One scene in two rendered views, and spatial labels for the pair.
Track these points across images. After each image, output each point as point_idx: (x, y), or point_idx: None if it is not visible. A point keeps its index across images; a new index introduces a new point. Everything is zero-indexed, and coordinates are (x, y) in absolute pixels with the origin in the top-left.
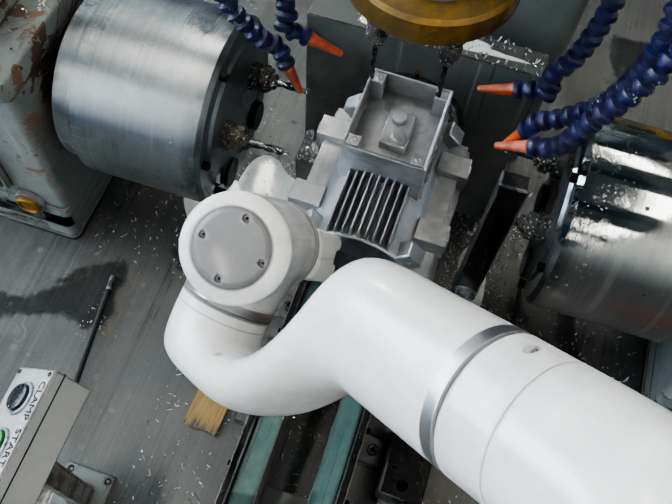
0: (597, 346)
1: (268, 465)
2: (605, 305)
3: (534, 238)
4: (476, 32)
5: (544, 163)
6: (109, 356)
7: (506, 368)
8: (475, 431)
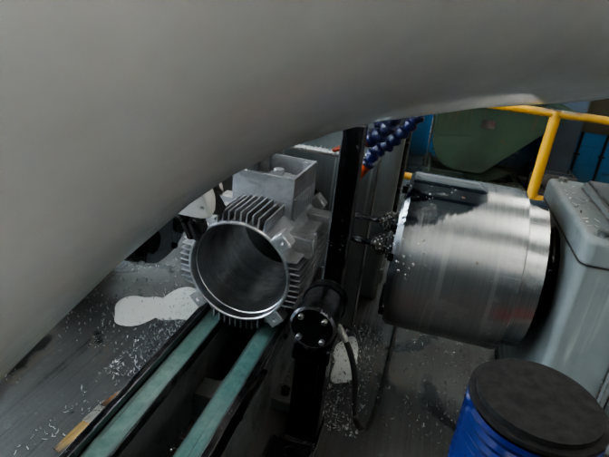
0: (459, 408)
1: (128, 446)
2: (449, 282)
3: (384, 251)
4: None
5: (387, 218)
6: (4, 395)
7: None
8: None
